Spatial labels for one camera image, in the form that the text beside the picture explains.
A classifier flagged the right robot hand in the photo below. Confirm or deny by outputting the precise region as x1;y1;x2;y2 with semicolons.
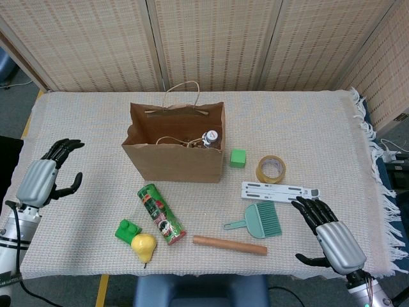
291;196;367;276

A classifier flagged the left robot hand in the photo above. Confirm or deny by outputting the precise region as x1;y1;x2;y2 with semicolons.
15;138;86;210

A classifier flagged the green toy building brick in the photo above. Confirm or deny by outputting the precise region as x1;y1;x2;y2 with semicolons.
115;218;143;241

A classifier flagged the yellow toy pear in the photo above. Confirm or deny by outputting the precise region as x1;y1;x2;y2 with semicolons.
130;233;158;269

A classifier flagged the green Pringles can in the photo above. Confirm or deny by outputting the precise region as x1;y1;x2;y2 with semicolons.
137;183;187;246

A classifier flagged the clear plastic water bottle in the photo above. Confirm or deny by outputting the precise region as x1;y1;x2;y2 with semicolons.
200;129;223;150

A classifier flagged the teal hand brush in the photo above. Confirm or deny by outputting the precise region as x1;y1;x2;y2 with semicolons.
222;201;283;240

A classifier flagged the small green cube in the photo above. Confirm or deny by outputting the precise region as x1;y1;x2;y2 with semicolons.
229;148;247;169

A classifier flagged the brown paper bag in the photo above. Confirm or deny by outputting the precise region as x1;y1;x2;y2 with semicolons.
121;81;226;184

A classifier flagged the beige woven tablecloth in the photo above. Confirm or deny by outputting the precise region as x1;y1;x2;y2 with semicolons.
0;86;404;281

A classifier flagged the white folding stand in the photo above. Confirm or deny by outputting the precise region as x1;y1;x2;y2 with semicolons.
240;181;321;205

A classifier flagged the black box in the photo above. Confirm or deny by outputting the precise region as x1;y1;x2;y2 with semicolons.
385;161;409;193

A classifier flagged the white power strip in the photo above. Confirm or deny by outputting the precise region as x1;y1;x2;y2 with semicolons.
380;139;409;164

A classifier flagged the clear packing tape roll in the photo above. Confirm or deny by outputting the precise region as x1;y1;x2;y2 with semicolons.
255;155;287;185

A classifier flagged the brown wooden rolling pin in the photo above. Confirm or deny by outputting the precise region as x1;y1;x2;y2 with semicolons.
192;235;268;256

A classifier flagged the blue office chair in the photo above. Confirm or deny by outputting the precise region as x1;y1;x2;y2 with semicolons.
0;47;17;89

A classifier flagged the woven folding screen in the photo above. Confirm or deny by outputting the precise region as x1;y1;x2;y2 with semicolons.
0;0;409;132

